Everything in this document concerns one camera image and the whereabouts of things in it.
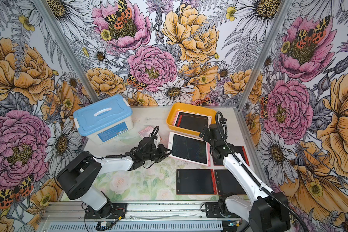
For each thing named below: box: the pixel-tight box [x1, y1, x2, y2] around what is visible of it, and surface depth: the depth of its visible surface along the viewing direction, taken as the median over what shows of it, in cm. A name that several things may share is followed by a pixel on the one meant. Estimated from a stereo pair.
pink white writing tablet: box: [167, 131, 211, 167], surface depth 95 cm
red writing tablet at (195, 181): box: [175, 168, 218, 195], surface depth 88 cm
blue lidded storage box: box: [73, 94, 134, 145], surface depth 96 cm
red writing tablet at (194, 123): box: [176, 114, 209, 132], surface depth 116 cm
